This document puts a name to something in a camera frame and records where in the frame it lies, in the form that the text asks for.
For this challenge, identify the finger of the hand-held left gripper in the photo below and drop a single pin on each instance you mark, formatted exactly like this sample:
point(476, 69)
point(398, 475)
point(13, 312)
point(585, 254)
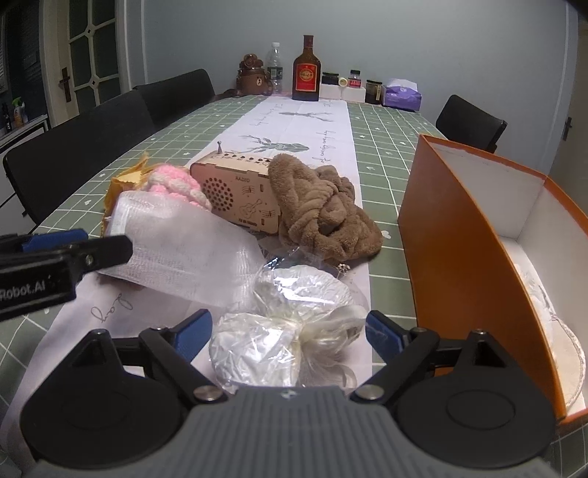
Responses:
point(55, 240)
point(101, 253)

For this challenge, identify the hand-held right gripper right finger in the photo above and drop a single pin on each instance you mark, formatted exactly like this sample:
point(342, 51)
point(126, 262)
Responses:
point(381, 333)

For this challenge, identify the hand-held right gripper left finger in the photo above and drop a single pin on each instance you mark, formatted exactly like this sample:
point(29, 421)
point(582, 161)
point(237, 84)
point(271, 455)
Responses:
point(195, 333)

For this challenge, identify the yellow snack packet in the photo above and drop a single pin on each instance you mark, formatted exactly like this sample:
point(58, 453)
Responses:
point(126, 181)

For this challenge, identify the white gauze cloth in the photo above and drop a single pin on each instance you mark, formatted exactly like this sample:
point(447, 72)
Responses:
point(183, 248)

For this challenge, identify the clear plastic bag white pads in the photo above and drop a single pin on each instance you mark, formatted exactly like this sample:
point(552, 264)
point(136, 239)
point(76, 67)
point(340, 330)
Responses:
point(294, 294)

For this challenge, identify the orange cardboard box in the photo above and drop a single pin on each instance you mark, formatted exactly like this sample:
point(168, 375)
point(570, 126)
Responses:
point(450, 230)

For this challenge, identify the black chair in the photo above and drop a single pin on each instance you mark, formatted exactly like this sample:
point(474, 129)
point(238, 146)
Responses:
point(468, 122)
point(179, 92)
point(73, 147)

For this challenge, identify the pink white crochet toy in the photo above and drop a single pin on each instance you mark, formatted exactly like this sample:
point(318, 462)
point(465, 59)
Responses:
point(170, 184)

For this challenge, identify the brown plush towel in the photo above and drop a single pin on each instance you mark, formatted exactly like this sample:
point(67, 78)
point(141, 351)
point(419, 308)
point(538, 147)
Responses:
point(321, 216)

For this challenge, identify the spray bottle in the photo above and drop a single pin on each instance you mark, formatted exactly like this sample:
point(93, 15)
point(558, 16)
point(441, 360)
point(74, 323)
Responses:
point(18, 112)

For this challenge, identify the wooden radio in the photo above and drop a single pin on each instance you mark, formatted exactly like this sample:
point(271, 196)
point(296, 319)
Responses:
point(229, 184)

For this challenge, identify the white round lace pad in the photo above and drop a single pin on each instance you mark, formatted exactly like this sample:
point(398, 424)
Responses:
point(565, 349)

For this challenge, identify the white glass panel door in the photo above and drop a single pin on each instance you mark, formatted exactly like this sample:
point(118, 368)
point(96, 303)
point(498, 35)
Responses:
point(115, 46)

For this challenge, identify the white printed table runner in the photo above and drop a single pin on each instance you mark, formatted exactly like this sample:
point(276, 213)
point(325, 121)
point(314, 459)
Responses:
point(294, 128)

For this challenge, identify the brown bear figurine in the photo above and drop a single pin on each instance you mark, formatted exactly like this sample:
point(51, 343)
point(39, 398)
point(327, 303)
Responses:
point(252, 76)

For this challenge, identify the purple tissue pack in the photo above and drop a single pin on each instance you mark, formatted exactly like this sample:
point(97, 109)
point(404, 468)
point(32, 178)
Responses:
point(402, 96)

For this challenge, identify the white box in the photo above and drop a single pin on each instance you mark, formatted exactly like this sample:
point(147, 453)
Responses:
point(353, 94)
point(330, 91)

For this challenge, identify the dark glass jar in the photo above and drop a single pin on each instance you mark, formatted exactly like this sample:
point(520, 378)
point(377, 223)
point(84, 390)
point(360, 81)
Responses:
point(373, 92)

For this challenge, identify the clear water bottle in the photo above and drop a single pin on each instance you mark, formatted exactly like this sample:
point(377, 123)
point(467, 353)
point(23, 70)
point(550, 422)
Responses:
point(274, 69)

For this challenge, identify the small dark jar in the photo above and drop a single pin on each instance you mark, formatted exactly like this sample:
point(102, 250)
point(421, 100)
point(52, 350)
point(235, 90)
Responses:
point(330, 78)

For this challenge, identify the red and black box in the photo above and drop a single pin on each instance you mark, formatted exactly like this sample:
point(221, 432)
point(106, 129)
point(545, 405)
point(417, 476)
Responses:
point(305, 78)

